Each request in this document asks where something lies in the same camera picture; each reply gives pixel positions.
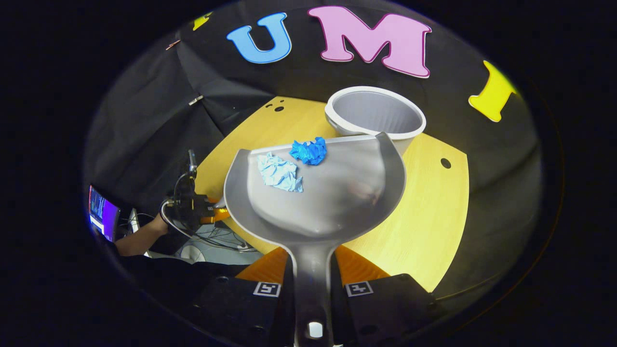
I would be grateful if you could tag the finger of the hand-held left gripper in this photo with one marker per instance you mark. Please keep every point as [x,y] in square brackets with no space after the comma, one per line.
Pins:
[219,215]

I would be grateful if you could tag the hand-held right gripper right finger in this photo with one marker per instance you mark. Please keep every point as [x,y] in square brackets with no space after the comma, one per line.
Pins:
[385,313]

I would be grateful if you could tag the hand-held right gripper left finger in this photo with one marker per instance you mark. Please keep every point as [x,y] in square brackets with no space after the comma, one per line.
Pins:
[250,313]

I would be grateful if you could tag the light blue paper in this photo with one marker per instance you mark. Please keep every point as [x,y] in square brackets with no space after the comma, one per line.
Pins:
[279,173]

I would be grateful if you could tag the dark blue paper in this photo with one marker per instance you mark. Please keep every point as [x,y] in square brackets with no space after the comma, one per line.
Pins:
[309,152]

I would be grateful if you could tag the grey plastic dustpan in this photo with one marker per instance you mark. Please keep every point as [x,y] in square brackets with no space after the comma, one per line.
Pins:
[332,202]

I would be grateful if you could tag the white ribbed garbage bin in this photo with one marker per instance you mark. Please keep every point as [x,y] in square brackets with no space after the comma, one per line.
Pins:
[376,113]

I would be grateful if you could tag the person's dark clothing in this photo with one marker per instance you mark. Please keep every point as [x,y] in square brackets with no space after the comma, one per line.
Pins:
[183,274]

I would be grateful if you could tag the laptop with lit screen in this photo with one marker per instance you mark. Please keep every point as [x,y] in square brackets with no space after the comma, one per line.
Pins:
[102,212]

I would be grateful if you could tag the black backdrop cloth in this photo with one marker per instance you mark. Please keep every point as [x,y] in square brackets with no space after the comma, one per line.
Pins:
[144,120]

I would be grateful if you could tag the white cloth clip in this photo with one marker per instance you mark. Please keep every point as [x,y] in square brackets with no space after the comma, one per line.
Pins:
[195,100]

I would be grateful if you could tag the red cloth clip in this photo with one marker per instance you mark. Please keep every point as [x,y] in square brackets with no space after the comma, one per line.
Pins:
[172,45]

